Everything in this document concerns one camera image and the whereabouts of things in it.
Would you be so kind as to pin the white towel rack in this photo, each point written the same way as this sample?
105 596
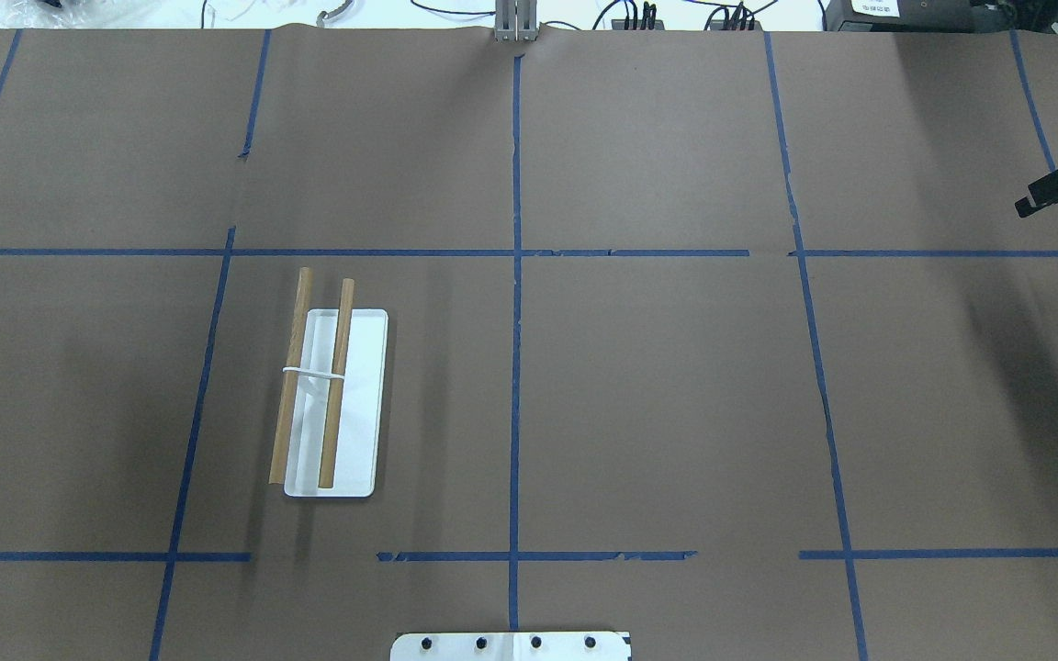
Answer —
329 419

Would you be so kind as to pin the aluminium frame post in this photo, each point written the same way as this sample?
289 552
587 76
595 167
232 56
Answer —
516 20

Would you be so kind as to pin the grabber tool with green handle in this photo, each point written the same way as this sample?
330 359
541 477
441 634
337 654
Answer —
328 17

